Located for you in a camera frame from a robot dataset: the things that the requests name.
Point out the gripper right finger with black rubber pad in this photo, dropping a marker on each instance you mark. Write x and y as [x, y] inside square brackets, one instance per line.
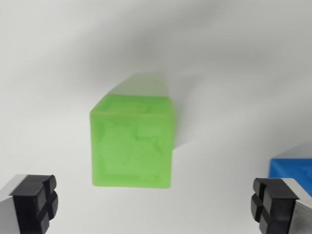
[278, 204]

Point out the gripper left finger with black rubber pad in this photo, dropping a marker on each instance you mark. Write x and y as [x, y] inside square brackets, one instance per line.
[26, 202]

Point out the blue embossed cube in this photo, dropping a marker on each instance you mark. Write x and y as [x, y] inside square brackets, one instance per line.
[295, 168]

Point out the green embossed cube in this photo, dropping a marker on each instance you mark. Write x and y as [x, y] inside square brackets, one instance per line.
[131, 148]

